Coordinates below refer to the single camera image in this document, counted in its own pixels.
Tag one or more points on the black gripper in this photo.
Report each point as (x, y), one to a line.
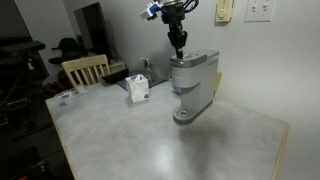
(171, 15)

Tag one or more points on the grey single-serve coffee maker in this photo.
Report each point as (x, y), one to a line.
(193, 83)

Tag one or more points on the clear glass bottle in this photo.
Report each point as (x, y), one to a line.
(148, 70)

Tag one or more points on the blue place mat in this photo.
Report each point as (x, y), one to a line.
(156, 82)

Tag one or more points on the wooden board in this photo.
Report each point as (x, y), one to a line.
(218, 83)

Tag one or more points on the white tissue box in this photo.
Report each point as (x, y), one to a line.
(137, 89)

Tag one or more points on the black flat tray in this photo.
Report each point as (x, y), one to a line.
(116, 76)

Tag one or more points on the black flat screen monitor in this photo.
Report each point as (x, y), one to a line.
(93, 28)

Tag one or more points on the light wooden chair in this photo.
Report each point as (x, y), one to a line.
(87, 68)

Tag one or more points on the white coffee pod cup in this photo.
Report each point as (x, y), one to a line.
(80, 89)
(67, 98)

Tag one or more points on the black hat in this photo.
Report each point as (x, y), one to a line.
(68, 46)

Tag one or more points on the black shelf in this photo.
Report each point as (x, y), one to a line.
(20, 48)

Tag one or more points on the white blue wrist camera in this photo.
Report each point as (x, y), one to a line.
(150, 10)

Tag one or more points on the beige wall thermostat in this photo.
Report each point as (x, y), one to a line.
(224, 10)

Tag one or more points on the white light switch plate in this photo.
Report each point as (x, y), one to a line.
(260, 10)

